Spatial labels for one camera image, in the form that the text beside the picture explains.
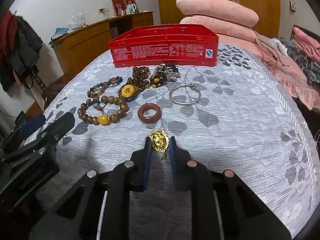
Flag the lower pink folded quilt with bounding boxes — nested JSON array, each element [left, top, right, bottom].
[[180, 15, 257, 42]]

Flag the white blue kettle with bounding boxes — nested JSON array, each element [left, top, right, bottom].
[[126, 0, 137, 14]]

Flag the pink folded blanket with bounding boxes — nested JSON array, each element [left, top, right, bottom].
[[293, 27, 320, 63]]

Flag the pink bed sheet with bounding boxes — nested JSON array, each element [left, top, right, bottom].
[[219, 34, 319, 112]]

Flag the brown amber bead bracelet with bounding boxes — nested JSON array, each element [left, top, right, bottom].
[[126, 65, 151, 92]]

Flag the red hanging garment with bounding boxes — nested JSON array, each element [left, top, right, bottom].
[[0, 11, 18, 63]]

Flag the white plastic bag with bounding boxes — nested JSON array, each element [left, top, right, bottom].
[[68, 13, 86, 33]]

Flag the silver bangle bracelet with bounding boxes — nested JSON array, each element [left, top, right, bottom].
[[169, 82, 202, 106]]

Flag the tiger eye bead bracelet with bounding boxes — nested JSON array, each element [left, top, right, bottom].
[[149, 71, 168, 89]]

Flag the wooden coat stand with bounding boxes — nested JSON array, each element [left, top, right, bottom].
[[31, 70, 54, 111]]

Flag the wooden sideboard cabinet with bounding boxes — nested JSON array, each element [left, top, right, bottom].
[[52, 11, 153, 83]]

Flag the wall intercom phone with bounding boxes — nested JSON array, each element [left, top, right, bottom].
[[289, 1, 296, 12]]

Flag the red-brown wooden ring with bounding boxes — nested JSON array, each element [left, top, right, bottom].
[[137, 102, 163, 124]]

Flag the gold lion pendant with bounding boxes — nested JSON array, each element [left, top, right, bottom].
[[149, 129, 169, 159]]

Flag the dark hanging jackets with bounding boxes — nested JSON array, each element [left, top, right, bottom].
[[1, 16, 42, 92]]

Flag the yellow amber oval pendant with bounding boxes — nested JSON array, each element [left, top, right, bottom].
[[118, 85, 139, 102]]

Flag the beige scarf on bed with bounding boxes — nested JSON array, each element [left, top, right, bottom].
[[253, 31, 290, 70]]

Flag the red photo frames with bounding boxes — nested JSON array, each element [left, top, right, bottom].
[[112, 0, 136, 16]]

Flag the multicolour stone bead bracelet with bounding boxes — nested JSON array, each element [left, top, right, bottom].
[[86, 76, 124, 99]]

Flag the dark wooden headboard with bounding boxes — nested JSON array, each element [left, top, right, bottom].
[[293, 25, 320, 42]]

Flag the red metal tin box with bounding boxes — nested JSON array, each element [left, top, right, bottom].
[[108, 24, 219, 68]]

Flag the blue cloth on cabinet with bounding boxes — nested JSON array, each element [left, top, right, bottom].
[[50, 28, 68, 42]]

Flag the white floral grey tablecloth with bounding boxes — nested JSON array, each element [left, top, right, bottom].
[[37, 44, 319, 237]]

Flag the silver chain black bead pile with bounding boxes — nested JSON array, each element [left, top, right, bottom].
[[156, 63, 181, 82]]

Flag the wooden bead bracelet yellow bead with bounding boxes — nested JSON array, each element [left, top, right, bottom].
[[77, 96, 129, 126]]

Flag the plaid folded clothes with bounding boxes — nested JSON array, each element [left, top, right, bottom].
[[287, 47, 320, 85]]

